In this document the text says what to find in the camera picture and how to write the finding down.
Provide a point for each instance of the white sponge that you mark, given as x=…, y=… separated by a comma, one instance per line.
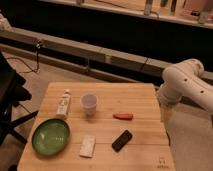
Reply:
x=87, y=146

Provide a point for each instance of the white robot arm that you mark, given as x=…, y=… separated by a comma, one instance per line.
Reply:
x=184, y=79

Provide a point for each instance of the translucent plastic cup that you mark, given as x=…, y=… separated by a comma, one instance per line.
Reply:
x=89, y=103

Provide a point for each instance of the orange marker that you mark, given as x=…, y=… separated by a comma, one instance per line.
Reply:
x=123, y=116

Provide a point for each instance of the white tube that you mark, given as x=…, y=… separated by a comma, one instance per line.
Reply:
x=63, y=105

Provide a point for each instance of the black remote control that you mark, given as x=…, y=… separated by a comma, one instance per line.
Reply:
x=121, y=141

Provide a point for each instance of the green bowl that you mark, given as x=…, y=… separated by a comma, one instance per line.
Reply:
x=50, y=137

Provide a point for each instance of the black office chair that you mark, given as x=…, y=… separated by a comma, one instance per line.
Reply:
x=11, y=93

